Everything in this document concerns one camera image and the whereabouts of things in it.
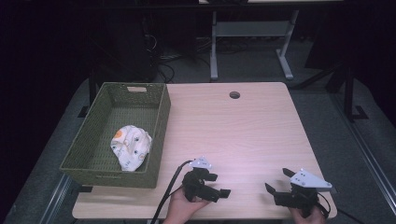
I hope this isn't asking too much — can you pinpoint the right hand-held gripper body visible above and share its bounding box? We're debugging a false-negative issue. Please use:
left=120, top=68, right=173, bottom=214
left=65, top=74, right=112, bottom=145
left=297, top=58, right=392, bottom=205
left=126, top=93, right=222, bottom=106
left=273, top=168, right=333, bottom=218

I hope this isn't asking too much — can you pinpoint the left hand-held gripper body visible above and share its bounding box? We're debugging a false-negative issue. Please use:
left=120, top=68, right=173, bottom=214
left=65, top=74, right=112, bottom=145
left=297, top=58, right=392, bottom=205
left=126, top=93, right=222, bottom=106
left=181, top=156, right=219, bottom=203

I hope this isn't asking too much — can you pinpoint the person's right hand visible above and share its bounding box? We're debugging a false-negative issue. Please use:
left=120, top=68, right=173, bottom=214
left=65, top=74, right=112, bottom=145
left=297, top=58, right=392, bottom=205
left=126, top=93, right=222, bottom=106
left=287, top=205, right=328, bottom=224

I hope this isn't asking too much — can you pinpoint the person's left hand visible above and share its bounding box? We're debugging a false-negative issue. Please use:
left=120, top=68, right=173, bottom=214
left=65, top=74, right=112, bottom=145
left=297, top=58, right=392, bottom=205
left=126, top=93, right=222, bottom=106
left=162, top=186, right=213, bottom=224

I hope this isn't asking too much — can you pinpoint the white printed cloth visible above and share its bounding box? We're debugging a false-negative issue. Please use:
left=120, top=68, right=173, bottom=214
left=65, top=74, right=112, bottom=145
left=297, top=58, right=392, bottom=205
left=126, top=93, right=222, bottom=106
left=109, top=124, right=153, bottom=173

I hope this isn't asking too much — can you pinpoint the black metal stand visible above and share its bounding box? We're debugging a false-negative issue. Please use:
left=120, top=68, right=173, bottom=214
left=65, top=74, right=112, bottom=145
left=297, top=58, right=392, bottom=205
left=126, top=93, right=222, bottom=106
left=77, top=69, right=98, bottom=119
left=340, top=63, right=370, bottom=123

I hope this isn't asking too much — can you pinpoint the green woven basket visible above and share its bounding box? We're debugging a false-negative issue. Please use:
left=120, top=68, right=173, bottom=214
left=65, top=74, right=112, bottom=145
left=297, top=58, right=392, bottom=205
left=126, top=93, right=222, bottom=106
left=59, top=81, right=172, bottom=189

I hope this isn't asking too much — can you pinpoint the black computer tower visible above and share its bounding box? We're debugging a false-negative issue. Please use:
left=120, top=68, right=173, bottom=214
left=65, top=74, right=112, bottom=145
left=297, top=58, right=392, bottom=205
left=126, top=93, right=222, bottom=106
left=92, top=17, right=159, bottom=83

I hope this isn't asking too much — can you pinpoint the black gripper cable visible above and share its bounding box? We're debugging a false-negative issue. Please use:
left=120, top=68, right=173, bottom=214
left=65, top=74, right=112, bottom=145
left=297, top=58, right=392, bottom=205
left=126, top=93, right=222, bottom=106
left=316, top=191, right=366, bottom=224
left=149, top=160, right=194, bottom=224

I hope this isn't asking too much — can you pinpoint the metal floor rail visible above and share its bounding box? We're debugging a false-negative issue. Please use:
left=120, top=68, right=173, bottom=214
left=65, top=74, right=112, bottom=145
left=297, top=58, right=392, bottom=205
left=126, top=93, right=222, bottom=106
left=329, top=92, right=396, bottom=217
left=39, top=173, right=73, bottom=224

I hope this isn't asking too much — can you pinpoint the bundle of floor cables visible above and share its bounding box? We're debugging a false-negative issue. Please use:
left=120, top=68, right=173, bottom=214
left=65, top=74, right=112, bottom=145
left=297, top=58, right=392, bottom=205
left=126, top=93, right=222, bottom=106
left=156, top=36, right=213, bottom=84

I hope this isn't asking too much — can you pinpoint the grey metal desk frame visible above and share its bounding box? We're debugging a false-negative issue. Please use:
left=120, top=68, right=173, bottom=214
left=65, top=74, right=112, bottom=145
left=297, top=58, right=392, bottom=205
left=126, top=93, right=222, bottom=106
left=209, top=8, right=301, bottom=81

